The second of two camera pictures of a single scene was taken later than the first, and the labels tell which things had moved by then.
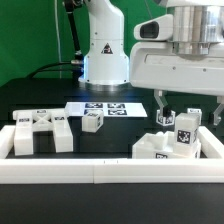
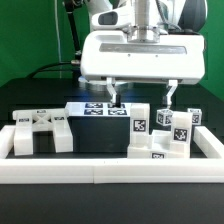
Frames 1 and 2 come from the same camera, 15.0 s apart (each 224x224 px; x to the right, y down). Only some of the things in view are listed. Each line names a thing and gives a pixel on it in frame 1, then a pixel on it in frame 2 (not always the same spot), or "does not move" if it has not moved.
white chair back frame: [27, 121] does not move
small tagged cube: [92, 121] → [139, 127]
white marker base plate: [108, 109] does not move
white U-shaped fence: [66, 170] does not move
